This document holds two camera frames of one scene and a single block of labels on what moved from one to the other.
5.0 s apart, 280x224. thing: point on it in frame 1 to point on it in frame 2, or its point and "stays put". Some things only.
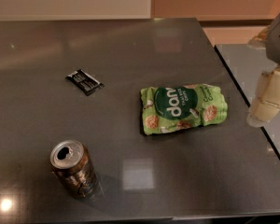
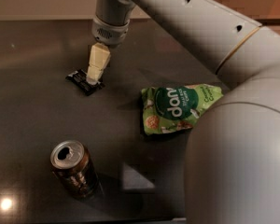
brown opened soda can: x=74 y=168 stays put
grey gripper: x=279 y=39 to x=110 y=33
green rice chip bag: x=182 y=107 stays put
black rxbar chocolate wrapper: x=88 y=83 stays put
